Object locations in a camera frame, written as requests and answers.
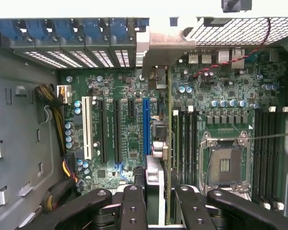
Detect blue data plug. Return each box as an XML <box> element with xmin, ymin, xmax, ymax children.
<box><xmin>113</xmin><ymin>162</ymin><xmax>126</xmax><ymax>181</ymax></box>

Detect metal socket cover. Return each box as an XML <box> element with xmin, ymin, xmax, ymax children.
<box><xmin>199</xmin><ymin>183</ymin><xmax>252</xmax><ymax>202</ymax></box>

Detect CPU socket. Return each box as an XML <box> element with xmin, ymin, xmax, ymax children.
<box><xmin>198</xmin><ymin>130</ymin><xmax>253</xmax><ymax>190</ymax></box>

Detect long black expansion slot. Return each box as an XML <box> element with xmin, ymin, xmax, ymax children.
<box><xmin>98</xmin><ymin>99</ymin><xmax>108</xmax><ymax>164</ymax></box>
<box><xmin>113</xmin><ymin>99</ymin><xmax>123</xmax><ymax>164</ymax></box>

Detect blue expansion slot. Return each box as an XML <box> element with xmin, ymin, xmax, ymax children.
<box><xmin>143</xmin><ymin>99</ymin><xmax>152</xmax><ymax>157</ymax></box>

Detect white expansion slot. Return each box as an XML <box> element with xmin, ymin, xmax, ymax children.
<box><xmin>82</xmin><ymin>96</ymin><xmax>95</xmax><ymax>161</ymax></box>

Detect short black expansion slot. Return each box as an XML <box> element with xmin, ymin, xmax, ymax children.
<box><xmin>127</xmin><ymin>99</ymin><xmax>136</xmax><ymax>118</ymax></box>

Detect thin metal locking lever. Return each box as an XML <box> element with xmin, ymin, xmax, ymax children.
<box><xmin>249</xmin><ymin>133</ymin><xmax>288</xmax><ymax>140</ymax></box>

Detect green motherboard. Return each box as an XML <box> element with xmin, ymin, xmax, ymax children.
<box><xmin>59</xmin><ymin>45</ymin><xmax>288</xmax><ymax>209</ymax></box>

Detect blue card retention clip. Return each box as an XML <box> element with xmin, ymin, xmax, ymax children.
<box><xmin>24</xmin><ymin>19</ymin><xmax>50</xmax><ymax>40</ymax></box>
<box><xmin>109</xmin><ymin>19</ymin><xmax>130</xmax><ymax>40</ymax></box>
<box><xmin>53</xmin><ymin>19</ymin><xmax>75</xmax><ymax>40</ymax></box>
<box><xmin>133</xmin><ymin>18</ymin><xmax>150</xmax><ymax>33</ymax></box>
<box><xmin>0</xmin><ymin>19</ymin><xmax>24</xmax><ymax>40</ymax></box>
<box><xmin>82</xmin><ymin>19</ymin><xmax>104</xmax><ymax>40</ymax></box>

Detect black yellow power wire bundle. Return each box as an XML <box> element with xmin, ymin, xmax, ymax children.
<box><xmin>41</xmin><ymin>155</ymin><xmax>80</xmax><ymax>214</ymax></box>

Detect sleeved power wire bundle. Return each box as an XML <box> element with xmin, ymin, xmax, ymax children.
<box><xmin>34</xmin><ymin>83</ymin><xmax>74</xmax><ymax>158</ymax></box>

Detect red black twisted wire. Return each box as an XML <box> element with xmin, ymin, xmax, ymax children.
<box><xmin>192</xmin><ymin>17</ymin><xmax>272</xmax><ymax>79</ymax></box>

